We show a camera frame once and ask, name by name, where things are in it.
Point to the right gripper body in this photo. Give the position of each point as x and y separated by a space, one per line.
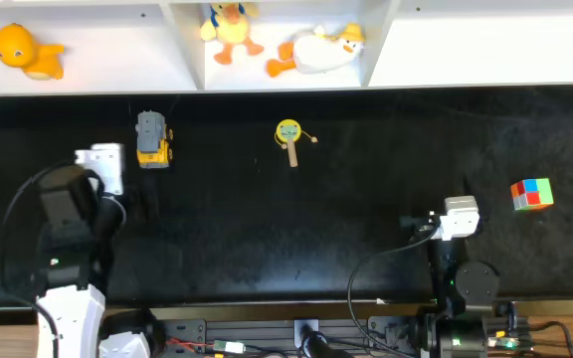
416 224

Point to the many-coloured puzzle cube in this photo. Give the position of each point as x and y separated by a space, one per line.
532 195

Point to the yellow rattle drum toy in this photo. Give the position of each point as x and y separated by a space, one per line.
288 131

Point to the grey and yellow toy truck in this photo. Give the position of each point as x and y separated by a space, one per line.
152 139

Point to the yellow rubber duck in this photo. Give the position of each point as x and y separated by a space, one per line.
18 47

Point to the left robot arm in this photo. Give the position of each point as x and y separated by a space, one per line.
67 238

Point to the white plush duck yellow hat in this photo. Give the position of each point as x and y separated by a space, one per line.
319 52

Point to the white shelf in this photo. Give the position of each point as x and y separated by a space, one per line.
117 59

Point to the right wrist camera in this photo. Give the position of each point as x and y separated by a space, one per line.
458 219

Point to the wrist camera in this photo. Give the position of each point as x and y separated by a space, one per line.
458 219
105 164

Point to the mounting rail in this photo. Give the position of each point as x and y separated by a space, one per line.
266 338

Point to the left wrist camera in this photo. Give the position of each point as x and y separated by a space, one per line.
105 164

